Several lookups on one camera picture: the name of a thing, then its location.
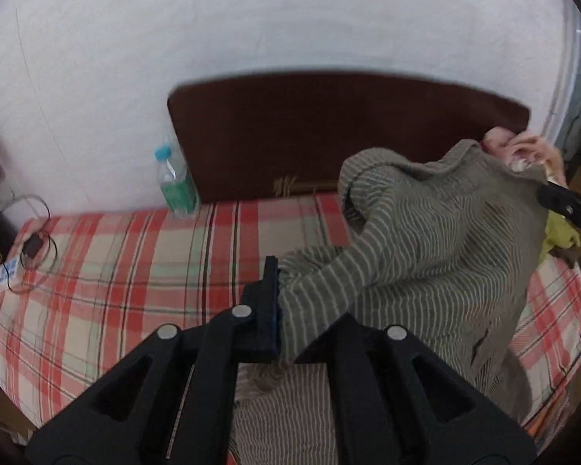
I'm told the pile of colourful clothes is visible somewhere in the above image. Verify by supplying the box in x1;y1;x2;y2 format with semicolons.
481;126;565;180

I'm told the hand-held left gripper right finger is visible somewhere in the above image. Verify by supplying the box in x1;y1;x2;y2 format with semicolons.
294;315;538;465

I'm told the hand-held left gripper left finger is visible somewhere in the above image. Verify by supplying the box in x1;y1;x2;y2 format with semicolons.
24;256;282;465

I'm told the grey striped sweater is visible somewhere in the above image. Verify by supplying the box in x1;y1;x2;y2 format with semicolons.
230;139;550;465

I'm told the black charger with cable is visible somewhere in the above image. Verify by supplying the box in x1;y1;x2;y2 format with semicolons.
5;194;59;294

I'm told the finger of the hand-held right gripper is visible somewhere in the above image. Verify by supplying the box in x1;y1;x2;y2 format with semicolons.
536;180;581;243

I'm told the dark brown wooden headboard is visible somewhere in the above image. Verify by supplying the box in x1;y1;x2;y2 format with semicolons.
167;72;531;204

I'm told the red plaid bed sheet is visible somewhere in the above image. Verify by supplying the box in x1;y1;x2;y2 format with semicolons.
0;194;581;465

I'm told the clear water bottle blue cap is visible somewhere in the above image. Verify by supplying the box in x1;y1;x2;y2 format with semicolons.
154;143;200;219

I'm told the blue and white packet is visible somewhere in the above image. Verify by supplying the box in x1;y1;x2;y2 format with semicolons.
0;259;22;288

